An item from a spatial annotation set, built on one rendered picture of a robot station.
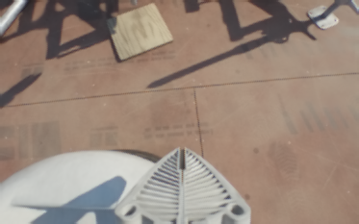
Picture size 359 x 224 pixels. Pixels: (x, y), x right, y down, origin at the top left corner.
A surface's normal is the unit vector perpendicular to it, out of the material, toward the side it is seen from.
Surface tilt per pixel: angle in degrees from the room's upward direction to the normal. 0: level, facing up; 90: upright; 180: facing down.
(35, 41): 0
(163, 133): 0
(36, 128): 0
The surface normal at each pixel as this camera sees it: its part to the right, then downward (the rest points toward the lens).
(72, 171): 0.00, -0.80
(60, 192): -0.03, -0.25
